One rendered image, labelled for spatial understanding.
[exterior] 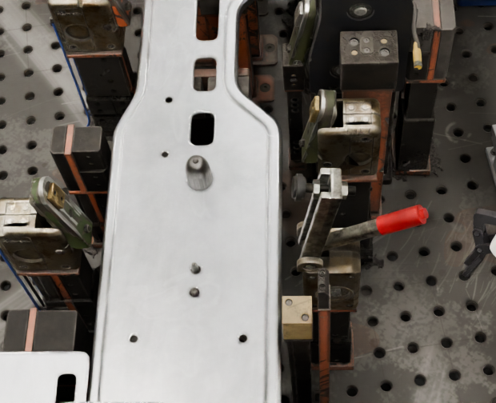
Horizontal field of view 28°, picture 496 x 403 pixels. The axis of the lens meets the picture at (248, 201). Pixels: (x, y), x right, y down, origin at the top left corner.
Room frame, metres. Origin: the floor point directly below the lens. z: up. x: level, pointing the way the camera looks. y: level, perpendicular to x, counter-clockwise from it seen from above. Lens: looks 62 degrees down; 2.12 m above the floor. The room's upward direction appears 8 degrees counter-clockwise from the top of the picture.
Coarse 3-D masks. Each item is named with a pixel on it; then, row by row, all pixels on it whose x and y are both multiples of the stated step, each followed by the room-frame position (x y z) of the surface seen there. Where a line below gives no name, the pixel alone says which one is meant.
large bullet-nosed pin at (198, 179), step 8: (192, 160) 0.64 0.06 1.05; (200, 160) 0.64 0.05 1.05; (192, 168) 0.63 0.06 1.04; (200, 168) 0.63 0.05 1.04; (208, 168) 0.63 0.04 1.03; (192, 176) 0.62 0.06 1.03; (200, 176) 0.62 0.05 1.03; (208, 176) 0.63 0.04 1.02; (192, 184) 0.62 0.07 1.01; (200, 184) 0.62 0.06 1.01; (208, 184) 0.62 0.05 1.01
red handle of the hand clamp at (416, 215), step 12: (384, 216) 0.48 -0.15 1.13; (396, 216) 0.48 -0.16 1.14; (408, 216) 0.47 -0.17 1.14; (420, 216) 0.47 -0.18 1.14; (348, 228) 0.49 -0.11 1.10; (360, 228) 0.48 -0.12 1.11; (372, 228) 0.48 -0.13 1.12; (384, 228) 0.47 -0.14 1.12; (396, 228) 0.47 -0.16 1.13; (408, 228) 0.47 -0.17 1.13; (336, 240) 0.48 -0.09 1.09; (348, 240) 0.48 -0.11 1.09; (360, 240) 0.48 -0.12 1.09
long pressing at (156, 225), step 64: (192, 0) 0.93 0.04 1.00; (192, 64) 0.82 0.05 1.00; (128, 128) 0.73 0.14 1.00; (256, 128) 0.70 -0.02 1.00; (128, 192) 0.63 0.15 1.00; (192, 192) 0.62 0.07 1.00; (256, 192) 0.61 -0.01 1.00; (128, 256) 0.54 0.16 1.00; (192, 256) 0.53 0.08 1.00; (256, 256) 0.52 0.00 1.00; (128, 320) 0.46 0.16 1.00; (192, 320) 0.45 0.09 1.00; (256, 320) 0.44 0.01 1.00; (128, 384) 0.38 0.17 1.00; (192, 384) 0.37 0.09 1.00; (256, 384) 0.36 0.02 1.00
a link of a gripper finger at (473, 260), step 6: (474, 228) 0.50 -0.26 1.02; (474, 234) 0.49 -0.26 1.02; (480, 234) 0.49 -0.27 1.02; (486, 234) 0.50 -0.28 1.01; (474, 240) 0.49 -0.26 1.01; (480, 240) 0.49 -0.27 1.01; (486, 240) 0.49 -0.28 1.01; (474, 252) 0.48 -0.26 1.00; (468, 258) 0.48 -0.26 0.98; (474, 258) 0.48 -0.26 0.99; (480, 258) 0.47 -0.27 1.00; (468, 264) 0.48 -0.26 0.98; (474, 264) 0.47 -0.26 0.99; (468, 270) 0.47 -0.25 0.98
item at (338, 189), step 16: (320, 176) 0.50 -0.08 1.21; (336, 176) 0.49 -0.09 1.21; (304, 192) 0.48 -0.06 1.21; (320, 192) 0.48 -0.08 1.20; (336, 192) 0.48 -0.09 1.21; (352, 192) 0.48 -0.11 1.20; (320, 208) 0.47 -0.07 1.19; (336, 208) 0.47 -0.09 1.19; (304, 224) 0.50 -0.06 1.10; (320, 224) 0.47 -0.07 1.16; (320, 240) 0.47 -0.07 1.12; (304, 256) 0.47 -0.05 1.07; (320, 256) 0.47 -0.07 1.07
